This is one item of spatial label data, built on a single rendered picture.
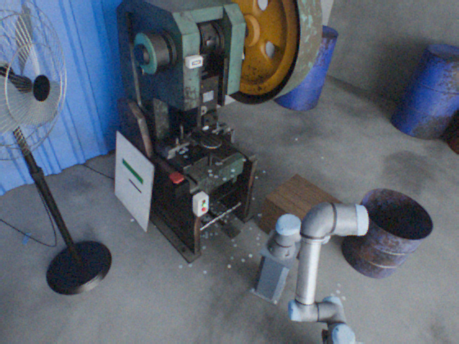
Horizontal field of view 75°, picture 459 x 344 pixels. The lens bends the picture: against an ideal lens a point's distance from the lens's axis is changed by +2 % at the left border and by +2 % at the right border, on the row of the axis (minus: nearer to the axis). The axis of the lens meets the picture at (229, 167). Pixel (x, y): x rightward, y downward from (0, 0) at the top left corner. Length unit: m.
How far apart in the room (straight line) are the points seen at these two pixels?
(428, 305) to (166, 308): 1.67
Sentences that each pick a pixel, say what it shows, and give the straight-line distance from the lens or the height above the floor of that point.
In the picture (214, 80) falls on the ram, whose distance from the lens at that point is 1.68.
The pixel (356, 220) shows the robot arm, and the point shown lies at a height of 1.02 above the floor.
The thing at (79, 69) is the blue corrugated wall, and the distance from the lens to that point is 2.63.
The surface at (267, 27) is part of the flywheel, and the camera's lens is 1.79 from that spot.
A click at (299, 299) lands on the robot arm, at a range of 1.31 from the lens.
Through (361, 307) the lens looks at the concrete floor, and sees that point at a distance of 2.26.
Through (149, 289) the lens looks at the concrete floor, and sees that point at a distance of 2.10.
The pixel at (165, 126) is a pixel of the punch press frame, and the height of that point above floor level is 0.78.
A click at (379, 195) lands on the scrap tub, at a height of 0.42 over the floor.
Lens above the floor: 1.86
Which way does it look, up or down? 41 degrees down
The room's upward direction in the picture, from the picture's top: 6 degrees clockwise
